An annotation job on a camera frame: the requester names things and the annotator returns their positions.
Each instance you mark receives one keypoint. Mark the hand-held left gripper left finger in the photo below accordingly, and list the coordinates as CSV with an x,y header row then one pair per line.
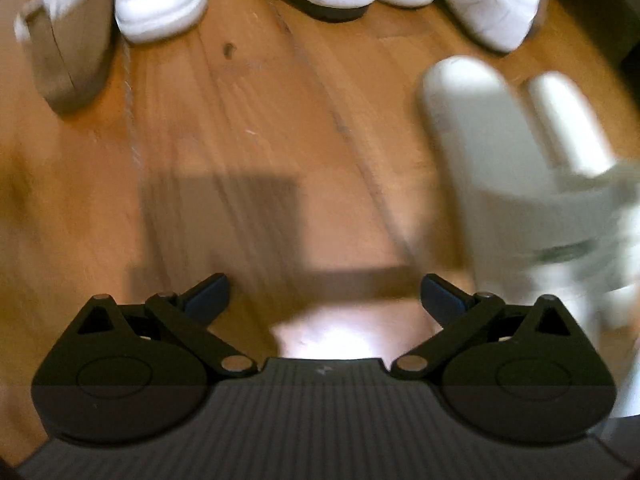
x,y
212,297

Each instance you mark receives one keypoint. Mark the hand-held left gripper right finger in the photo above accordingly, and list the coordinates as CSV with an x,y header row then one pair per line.
x,y
439,297

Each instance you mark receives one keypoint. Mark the brown fur-lined slipper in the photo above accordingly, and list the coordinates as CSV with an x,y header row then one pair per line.
x,y
70,50

